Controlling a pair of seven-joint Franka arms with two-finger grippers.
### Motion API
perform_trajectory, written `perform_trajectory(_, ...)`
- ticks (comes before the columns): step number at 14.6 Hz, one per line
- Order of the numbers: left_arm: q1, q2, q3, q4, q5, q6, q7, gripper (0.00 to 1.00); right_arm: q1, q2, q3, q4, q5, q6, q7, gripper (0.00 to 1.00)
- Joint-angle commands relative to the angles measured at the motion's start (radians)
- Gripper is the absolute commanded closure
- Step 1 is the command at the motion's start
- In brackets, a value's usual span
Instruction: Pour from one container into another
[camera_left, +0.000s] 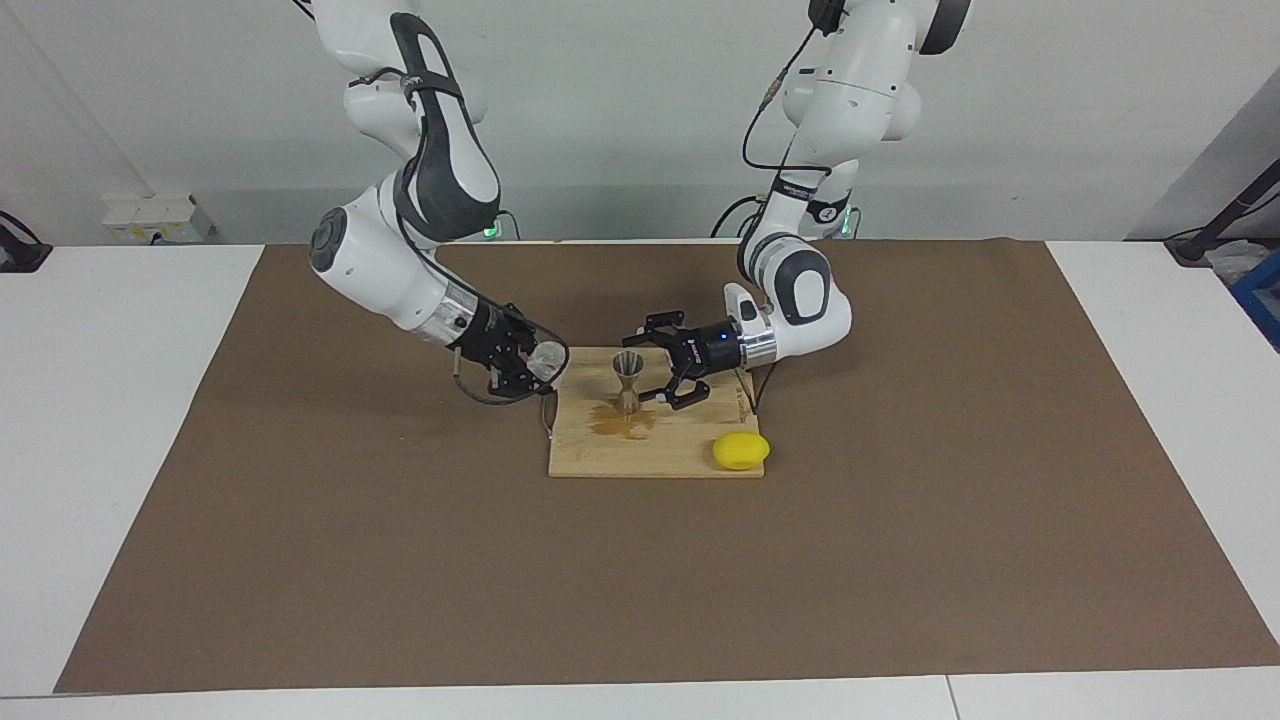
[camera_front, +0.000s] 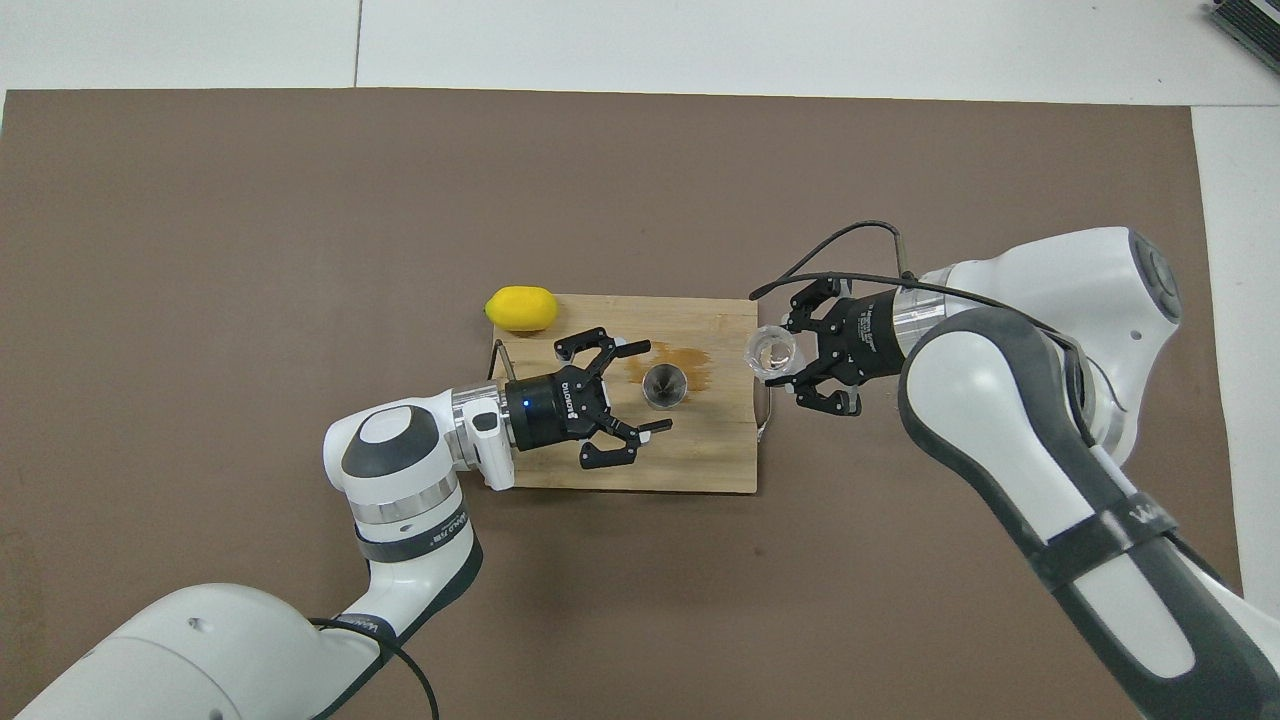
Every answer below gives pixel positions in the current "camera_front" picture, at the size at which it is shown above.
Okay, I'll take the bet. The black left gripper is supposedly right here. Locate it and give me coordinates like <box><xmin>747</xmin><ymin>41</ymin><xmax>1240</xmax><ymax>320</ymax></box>
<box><xmin>503</xmin><ymin>326</ymin><xmax>673</xmax><ymax>471</ymax></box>

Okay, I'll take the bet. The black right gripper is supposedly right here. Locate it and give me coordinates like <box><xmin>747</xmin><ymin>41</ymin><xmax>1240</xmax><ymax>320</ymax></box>
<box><xmin>783</xmin><ymin>279</ymin><xmax>906</xmax><ymax>416</ymax></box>

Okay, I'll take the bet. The clear glass cup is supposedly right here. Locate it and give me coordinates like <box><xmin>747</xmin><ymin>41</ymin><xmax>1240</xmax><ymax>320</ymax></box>
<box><xmin>744</xmin><ymin>325</ymin><xmax>799</xmax><ymax>378</ymax></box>

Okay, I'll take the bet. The metal cocktail jigger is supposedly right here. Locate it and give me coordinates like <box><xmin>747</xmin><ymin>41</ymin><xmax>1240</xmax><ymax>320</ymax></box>
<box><xmin>642</xmin><ymin>363</ymin><xmax>689</xmax><ymax>409</ymax></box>

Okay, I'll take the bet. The bamboo cutting board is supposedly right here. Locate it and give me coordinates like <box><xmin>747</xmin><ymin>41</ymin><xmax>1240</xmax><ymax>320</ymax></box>
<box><xmin>484</xmin><ymin>295</ymin><xmax>773</xmax><ymax>495</ymax></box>

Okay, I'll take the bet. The yellow lemon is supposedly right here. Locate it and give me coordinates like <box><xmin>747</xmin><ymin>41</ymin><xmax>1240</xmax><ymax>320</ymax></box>
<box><xmin>485</xmin><ymin>286</ymin><xmax>559</xmax><ymax>332</ymax></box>

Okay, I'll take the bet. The brown table mat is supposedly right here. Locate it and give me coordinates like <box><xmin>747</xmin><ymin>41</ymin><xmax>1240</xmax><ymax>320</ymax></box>
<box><xmin>0</xmin><ymin>88</ymin><xmax>1259</xmax><ymax>720</ymax></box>

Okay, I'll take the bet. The dark ribbed device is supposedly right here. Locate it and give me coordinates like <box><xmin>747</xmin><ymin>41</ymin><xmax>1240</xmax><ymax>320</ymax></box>
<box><xmin>1205</xmin><ymin>0</ymin><xmax>1280</xmax><ymax>73</ymax></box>

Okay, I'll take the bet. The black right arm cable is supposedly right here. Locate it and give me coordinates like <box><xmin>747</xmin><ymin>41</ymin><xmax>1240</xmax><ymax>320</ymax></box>
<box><xmin>748</xmin><ymin>221</ymin><xmax>1091</xmax><ymax>401</ymax></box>

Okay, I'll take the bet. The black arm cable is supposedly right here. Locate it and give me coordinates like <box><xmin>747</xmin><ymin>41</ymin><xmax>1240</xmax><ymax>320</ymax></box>
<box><xmin>310</xmin><ymin>340</ymin><xmax>516</xmax><ymax>720</ymax></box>
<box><xmin>748</xmin><ymin>221</ymin><xmax>1091</xmax><ymax>401</ymax></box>

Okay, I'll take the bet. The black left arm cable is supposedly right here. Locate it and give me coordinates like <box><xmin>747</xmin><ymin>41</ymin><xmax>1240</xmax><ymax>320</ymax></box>
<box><xmin>310</xmin><ymin>340</ymin><xmax>516</xmax><ymax>720</ymax></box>

